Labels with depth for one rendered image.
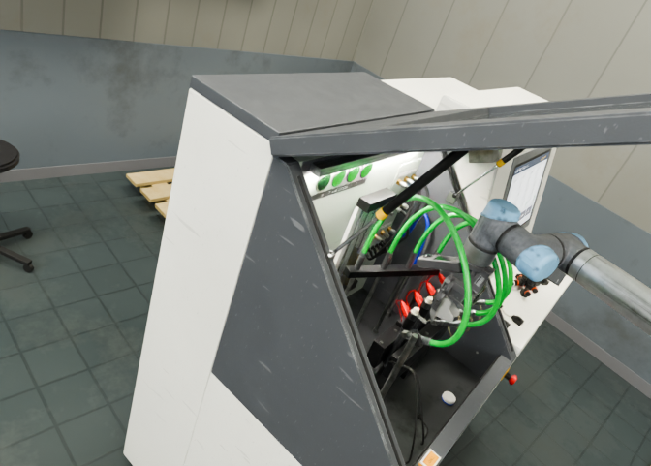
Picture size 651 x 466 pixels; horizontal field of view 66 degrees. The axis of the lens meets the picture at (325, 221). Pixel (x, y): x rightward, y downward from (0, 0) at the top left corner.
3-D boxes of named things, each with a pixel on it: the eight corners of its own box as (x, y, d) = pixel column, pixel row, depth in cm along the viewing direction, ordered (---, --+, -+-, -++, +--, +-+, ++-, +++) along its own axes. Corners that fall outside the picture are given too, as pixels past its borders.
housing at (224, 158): (166, 524, 173) (279, 132, 99) (120, 463, 185) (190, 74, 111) (379, 350, 280) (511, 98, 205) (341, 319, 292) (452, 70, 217)
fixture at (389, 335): (382, 400, 139) (403, 363, 132) (355, 376, 144) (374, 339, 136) (436, 348, 165) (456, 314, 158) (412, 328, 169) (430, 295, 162)
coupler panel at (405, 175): (371, 255, 158) (410, 170, 143) (363, 249, 160) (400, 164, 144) (392, 244, 168) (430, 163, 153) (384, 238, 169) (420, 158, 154)
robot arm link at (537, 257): (576, 253, 105) (538, 222, 112) (545, 257, 99) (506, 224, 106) (556, 281, 109) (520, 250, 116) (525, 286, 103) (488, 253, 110)
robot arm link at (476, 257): (462, 239, 115) (476, 231, 121) (453, 255, 117) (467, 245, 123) (491, 258, 111) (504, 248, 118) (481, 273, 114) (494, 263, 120)
